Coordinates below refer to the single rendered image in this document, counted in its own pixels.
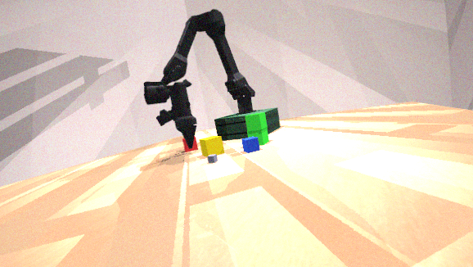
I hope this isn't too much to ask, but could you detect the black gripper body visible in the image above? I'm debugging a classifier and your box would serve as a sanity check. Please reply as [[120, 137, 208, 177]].
[[172, 99, 197, 128]]

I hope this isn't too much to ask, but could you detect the red block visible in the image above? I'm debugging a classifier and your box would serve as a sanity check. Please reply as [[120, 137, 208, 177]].
[[182, 137, 198, 152]]

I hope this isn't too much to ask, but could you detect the yellow block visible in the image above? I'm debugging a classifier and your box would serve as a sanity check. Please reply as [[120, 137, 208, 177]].
[[199, 136, 224, 157]]

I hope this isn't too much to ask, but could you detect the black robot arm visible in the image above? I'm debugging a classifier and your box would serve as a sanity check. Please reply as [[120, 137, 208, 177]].
[[144, 9, 256, 126]]

